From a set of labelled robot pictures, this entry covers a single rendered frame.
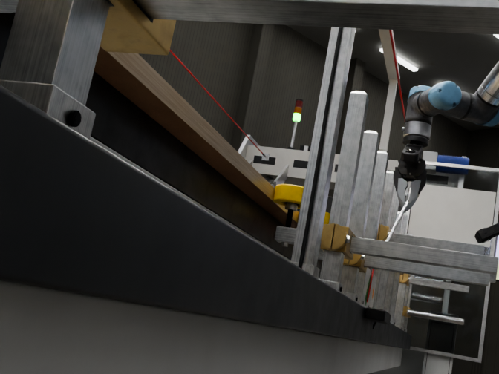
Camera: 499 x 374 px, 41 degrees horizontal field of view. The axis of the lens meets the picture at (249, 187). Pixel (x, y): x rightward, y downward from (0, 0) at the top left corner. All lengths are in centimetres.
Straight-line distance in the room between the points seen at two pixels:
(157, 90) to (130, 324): 40
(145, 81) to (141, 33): 39
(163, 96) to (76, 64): 49
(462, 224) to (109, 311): 372
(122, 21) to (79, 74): 6
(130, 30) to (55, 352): 21
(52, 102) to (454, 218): 385
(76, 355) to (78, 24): 21
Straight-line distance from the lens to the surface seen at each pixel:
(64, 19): 38
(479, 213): 415
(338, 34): 115
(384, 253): 134
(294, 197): 137
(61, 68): 37
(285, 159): 467
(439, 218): 414
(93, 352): 48
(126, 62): 78
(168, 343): 60
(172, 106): 90
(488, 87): 191
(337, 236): 129
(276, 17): 40
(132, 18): 43
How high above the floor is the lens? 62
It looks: 11 degrees up
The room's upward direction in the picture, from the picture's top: 11 degrees clockwise
